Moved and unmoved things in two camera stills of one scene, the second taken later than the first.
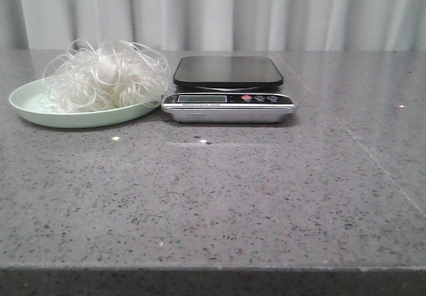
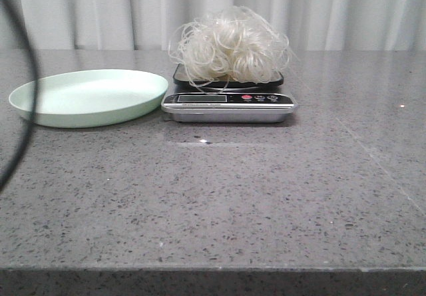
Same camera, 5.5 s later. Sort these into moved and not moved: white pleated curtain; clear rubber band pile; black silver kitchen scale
Moved: clear rubber band pile
Not moved: white pleated curtain; black silver kitchen scale
